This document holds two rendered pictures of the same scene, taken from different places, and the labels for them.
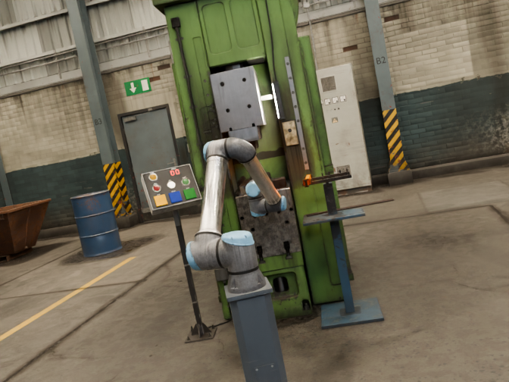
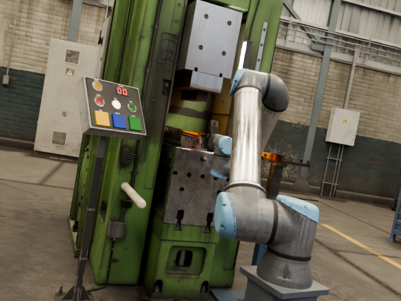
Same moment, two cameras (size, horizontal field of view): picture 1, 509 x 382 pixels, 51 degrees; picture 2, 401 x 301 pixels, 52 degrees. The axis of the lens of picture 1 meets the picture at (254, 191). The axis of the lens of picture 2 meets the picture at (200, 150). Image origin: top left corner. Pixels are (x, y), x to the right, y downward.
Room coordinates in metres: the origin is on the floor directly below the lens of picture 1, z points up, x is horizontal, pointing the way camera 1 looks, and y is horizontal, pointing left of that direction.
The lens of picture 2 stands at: (1.45, 1.07, 1.06)
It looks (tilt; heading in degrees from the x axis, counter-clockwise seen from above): 3 degrees down; 333
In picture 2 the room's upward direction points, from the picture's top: 10 degrees clockwise
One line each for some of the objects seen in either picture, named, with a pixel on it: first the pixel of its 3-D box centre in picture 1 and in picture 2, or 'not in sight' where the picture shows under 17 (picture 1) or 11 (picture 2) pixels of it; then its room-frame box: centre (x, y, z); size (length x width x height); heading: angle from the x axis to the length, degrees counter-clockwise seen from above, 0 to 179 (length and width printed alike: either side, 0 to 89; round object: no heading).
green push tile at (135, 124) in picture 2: (189, 194); (134, 123); (3.54, 0.43, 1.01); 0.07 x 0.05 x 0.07; 110
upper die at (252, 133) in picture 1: (245, 135); (194, 83); (3.87, -0.02, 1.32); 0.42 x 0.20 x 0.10; 175
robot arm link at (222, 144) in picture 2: (253, 189); (223, 145); (3.32, 0.00, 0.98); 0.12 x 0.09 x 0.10; 175
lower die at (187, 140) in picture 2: (255, 183); (184, 138); (3.87, -0.02, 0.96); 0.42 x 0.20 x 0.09; 175
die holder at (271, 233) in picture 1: (270, 217); (185, 180); (3.88, -0.07, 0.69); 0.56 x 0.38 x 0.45; 175
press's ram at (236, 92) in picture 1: (245, 99); (207, 46); (3.87, -0.06, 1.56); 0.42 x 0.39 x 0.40; 175
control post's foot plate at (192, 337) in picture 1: (200, 329); (76, 294); (3.63, 0.56, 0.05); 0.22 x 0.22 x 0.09; 85
